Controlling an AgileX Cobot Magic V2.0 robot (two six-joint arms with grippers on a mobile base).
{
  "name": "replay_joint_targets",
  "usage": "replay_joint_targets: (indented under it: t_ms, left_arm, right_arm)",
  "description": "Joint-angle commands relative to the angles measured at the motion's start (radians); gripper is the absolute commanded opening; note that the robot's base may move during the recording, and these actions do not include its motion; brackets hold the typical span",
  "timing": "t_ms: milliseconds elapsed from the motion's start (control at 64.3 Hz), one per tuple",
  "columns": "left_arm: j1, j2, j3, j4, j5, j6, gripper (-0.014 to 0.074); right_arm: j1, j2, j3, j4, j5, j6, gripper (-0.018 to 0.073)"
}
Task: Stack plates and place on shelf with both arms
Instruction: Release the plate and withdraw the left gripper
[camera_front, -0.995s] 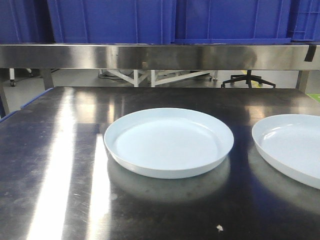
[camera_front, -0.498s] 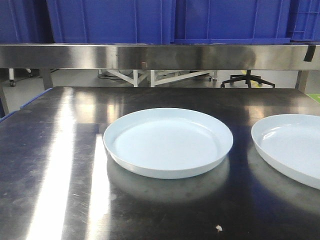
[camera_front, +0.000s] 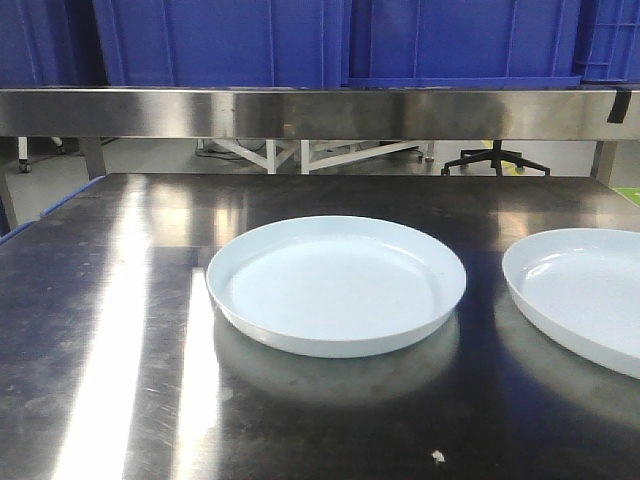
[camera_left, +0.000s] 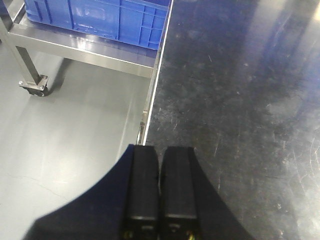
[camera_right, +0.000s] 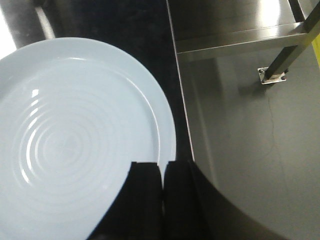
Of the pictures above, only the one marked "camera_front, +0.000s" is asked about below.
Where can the steel shelf leg right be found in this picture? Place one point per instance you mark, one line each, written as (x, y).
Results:
(603, 161)

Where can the steel shelf leg left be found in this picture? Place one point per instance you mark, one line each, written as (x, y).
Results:
(91, 149)

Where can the black tape strip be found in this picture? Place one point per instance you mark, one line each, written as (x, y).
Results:
(620, 105)

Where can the blue plastic bin left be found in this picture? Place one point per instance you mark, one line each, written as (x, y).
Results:
(50, 43)

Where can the black office chair base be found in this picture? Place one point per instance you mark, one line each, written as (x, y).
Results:
(495, 155)

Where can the light blue plate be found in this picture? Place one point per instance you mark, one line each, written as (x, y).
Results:
(336, 286)
(580, 287)

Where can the steel shelf leg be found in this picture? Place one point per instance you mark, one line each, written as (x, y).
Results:
(91, 149)
(603, 161)

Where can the white crumb on table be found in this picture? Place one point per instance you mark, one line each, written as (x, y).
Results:
(438, 457)

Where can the white caster leg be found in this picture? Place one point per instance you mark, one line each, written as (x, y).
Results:
(24, 164)

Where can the blue plastic bin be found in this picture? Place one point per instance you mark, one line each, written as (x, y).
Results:
(493, 44)
(50, 43)
(298, 44)

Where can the white table frame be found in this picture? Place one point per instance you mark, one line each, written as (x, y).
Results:
(312, 155)

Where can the stainless steel shelf rail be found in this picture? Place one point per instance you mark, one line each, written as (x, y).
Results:
(395, 114)

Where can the blue plastic bin right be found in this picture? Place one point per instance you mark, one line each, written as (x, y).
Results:
(493, 44)

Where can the blue plastic bin centre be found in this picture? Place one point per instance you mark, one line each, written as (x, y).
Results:
(298, 44)

